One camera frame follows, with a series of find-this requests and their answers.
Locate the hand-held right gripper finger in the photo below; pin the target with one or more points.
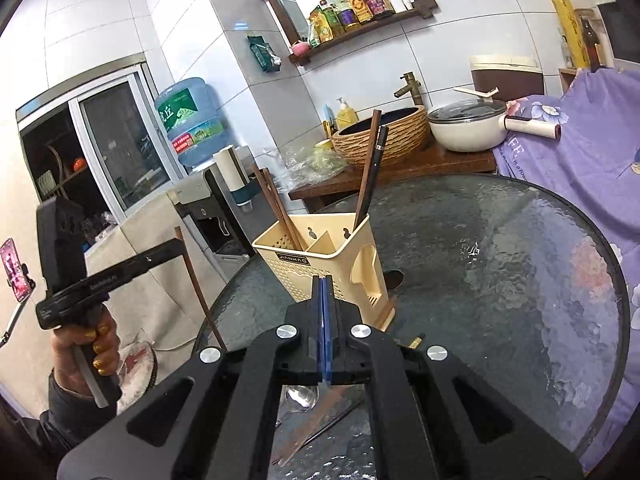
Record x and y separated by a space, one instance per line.
329 335
320 335

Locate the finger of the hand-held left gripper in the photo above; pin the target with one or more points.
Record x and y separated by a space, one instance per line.
160 255

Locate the beige plastic utensil holder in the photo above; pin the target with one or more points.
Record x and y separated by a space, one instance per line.
310 265

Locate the black chopstick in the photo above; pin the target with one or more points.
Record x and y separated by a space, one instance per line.
377 160

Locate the person's left forearm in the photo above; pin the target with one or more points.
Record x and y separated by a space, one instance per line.
65 415

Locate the person's left hand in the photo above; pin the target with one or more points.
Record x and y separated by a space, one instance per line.
70 355

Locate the beige cloth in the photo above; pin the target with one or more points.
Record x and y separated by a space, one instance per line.
150 300

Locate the pink smartphone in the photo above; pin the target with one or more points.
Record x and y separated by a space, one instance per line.
14 270

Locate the water dispenser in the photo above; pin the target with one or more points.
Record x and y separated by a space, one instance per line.
220 235

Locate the wooden display shelf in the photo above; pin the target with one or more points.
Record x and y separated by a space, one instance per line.
50 175

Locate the orange teapot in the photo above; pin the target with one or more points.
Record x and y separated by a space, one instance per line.
79 164

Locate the paper cup holder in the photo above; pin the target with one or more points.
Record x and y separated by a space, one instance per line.
232 170

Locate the sliding window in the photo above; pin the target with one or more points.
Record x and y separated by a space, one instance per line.
115 150

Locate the round floral cushion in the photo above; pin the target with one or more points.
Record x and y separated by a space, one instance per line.
137 370

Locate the blue water jug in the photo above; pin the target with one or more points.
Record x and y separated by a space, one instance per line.
192 120

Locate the clear plastic bag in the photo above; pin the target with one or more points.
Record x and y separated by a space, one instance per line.
310 165

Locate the round glass table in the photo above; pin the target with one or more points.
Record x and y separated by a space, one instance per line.
500 285

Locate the wooden counter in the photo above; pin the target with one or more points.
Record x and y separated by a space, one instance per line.
425 167

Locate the woven basin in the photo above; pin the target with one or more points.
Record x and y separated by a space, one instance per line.
395 140

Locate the yellow soap dispenser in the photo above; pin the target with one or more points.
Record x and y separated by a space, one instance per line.
346 117

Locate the green packet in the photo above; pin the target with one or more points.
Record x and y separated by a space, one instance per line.
262 52

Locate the pink bowl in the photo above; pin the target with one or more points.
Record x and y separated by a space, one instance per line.
300 50

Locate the brass faucet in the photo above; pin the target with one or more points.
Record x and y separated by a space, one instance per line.
409 87

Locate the yellow seasoning packet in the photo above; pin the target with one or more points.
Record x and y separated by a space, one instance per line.
320 27

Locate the green bottle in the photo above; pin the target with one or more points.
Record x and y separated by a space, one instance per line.
334 22

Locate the wooden framed mirror shelf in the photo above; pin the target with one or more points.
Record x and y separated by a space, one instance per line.
350 35

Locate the brown and white rice cooker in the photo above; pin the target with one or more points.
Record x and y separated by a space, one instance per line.
505 82

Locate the purple floral cloth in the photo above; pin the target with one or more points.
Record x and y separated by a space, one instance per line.
590 160

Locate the small wooden box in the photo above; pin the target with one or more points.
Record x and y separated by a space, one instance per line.
569 80

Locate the brown glass bottle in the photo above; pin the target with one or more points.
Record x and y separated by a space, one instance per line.
590 47

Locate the yellow roll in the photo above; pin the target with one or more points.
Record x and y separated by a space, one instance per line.
567 25

